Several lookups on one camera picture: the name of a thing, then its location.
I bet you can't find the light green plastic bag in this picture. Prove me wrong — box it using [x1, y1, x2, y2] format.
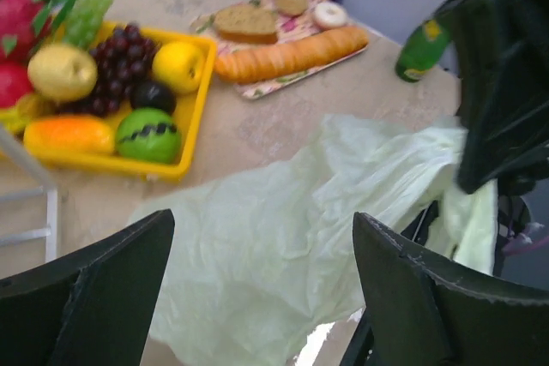
[133, 115, 498, 365]

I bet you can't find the white glazed donut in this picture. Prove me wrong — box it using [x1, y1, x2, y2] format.
[312, 2, 348, 30]

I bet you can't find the pink dragon fruit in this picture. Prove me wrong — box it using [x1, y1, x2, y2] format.
[1, 0, 76, 62]

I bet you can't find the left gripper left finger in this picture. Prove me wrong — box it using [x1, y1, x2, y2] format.
[1, 209, 175, 366]

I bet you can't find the yellow apple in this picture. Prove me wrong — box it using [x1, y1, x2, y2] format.
[152, 41, 206, 94]

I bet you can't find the round bread roll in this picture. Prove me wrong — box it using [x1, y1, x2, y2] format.
[274, 0, 309, 17]

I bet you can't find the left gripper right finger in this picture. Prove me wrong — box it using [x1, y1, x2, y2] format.
[353, 213, 548, 365]

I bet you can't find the purple grape bunch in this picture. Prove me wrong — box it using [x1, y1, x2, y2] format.
[57, 23, 159, 117]

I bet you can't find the brown bread slice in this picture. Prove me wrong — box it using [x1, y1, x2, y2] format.
[213, 3, 278, 44]

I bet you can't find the yellow pear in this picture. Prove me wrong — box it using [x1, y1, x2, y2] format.
[27, 43, 98, 103]

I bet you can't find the green bottle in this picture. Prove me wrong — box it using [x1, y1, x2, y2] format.
[395, 19, 450, 83]

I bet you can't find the floral bread tray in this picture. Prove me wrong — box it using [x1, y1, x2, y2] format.
[190, 0, 367, 100]

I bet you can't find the long baguette loaf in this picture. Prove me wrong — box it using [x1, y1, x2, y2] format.
[214, 26, 369, 84]

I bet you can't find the yellow plastic fruit tray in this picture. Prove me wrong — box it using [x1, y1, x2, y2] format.
[27, 27, 217, 181]

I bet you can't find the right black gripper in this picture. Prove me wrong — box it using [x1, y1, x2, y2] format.
[435, 0, 548, 194]

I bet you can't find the green grape bunch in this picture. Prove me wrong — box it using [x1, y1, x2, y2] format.
[62, 0, 113, 50]

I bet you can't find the orange mango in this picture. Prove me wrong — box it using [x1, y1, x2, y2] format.
[23, 114, 115, 155]

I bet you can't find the green toy watermelon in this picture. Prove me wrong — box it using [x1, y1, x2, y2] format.
[115, 108, 182, 164]

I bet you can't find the white metal shelf rack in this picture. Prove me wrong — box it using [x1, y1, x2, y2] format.
[1, 126, 59, 262]

